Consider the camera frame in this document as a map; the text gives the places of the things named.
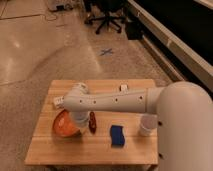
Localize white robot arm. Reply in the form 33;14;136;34
63;81;213;171

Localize dark red oblong object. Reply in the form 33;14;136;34
89;112;97;134

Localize blue sponge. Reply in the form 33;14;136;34
110;125;125;147

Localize white paper cup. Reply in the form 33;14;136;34
139;114;157;136

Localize black box on floor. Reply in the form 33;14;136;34
125;22;143;40

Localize orange ceramic bowl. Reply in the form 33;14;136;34
52;110;81;138

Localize power strip with cables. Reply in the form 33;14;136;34
44;0;81;12

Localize black office chair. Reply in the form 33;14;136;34
85;0;127;34

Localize white toothpaste tube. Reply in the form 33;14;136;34
53;96;64;108

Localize wooden table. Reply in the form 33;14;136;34
25;80;158;166

